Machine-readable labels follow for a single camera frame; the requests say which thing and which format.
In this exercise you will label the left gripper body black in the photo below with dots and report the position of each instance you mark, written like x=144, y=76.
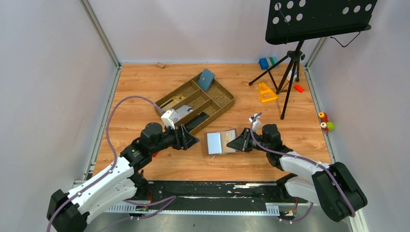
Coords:
x=181, y=137

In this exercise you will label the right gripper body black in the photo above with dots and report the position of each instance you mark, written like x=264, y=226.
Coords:
x=249, y=141

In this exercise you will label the brown leather card holder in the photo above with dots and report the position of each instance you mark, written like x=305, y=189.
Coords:
x=216, y=142

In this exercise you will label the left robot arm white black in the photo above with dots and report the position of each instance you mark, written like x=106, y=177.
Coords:
x=123, y=179

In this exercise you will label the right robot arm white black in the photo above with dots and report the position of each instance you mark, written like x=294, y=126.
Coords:
x=331, y=186

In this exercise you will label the black card in basket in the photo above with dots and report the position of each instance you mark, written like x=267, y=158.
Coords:
x=196, y=121

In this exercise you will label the silver grey card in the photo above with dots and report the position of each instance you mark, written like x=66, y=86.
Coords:
x=181, y=112

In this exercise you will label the gold credit card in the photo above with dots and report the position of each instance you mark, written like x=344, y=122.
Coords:
x=172, y=102

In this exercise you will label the blue leather card holder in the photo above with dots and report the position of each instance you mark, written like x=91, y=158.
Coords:
x=205, y=79

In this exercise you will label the woven divided basket tray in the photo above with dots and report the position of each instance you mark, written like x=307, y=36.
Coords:
x=214, y=102

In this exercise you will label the yellow triangular toy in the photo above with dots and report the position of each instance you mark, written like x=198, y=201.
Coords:
x=266, y=94

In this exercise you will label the small red block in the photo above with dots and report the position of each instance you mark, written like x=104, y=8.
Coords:
x=299, y=88

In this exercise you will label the orange green toy pieces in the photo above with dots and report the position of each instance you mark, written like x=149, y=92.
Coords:
x=325, y=124

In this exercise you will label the small cardboard piece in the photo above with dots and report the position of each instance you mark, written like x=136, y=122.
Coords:
x=161, y=65

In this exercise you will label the blue green white blocks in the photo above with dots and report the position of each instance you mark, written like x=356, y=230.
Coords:
x=266, y=63

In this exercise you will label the black music stand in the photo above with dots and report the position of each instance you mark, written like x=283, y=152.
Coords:
x=300, y=20

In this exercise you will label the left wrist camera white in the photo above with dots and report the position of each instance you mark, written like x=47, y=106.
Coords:
x=168, y=118

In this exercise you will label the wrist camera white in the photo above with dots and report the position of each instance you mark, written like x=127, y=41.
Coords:
x=168, y=118
x=255, y=122

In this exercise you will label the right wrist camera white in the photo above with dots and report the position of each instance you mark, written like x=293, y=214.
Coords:
x=255, y=122

